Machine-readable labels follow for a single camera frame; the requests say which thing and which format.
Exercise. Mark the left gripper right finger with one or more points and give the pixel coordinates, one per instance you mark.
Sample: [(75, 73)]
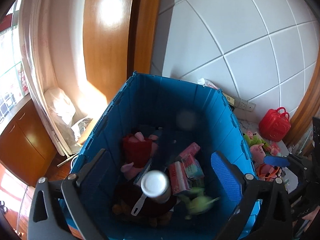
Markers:
[(274, 217)]

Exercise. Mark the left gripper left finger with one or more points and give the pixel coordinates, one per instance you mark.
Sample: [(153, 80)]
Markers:
[(82, 200)]

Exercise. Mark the orange pig plush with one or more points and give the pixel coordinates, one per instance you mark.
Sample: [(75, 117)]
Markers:
[(267, 172)]

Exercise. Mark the white cylindrical bottle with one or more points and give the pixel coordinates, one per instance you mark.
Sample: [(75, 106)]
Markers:
[(155, 185)]

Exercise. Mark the blue feather duster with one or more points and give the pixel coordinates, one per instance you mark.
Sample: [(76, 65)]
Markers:
[(139, 204)]

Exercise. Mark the pink pig plush green dress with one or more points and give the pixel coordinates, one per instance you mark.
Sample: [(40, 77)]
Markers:
[(258, 153)]

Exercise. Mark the red toy suitcase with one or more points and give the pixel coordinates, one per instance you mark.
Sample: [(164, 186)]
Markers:
[(275, 124)]

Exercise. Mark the green frog plush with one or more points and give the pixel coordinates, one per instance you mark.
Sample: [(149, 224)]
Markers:
[(253, 139)]

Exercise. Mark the pink teal carton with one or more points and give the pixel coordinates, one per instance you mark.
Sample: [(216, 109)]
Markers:
[(192, 168)]

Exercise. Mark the blue plastic storage crate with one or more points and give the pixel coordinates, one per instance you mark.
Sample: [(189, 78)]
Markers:
[(185, 112)]

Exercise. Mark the red dress pig plush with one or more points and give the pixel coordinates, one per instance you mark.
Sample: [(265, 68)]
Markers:
[(138, 151)]

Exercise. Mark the pink tissue pack on box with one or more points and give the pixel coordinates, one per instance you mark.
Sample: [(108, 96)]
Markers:
[(207, 83)]

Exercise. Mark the beige curtain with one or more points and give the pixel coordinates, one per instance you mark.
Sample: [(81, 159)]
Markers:
[(51, 44)]

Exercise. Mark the wall socket strip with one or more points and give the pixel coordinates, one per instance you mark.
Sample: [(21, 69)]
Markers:
[(244, 105)]

